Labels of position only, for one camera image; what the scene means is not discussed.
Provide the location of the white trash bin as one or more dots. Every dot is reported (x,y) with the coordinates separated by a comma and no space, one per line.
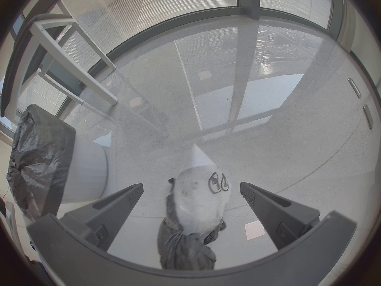
(86,171)

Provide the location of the black plastic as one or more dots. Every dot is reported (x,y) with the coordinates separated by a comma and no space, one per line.
(184,252)

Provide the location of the black plastic bag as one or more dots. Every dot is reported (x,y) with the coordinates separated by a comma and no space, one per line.
(38,159)

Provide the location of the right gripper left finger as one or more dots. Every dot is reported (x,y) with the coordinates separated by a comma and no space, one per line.
(113,216)

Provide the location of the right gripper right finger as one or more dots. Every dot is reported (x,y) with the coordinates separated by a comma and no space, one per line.
(273,216)

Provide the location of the grey chair with white legs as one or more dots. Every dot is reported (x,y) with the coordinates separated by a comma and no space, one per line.
(17,58)

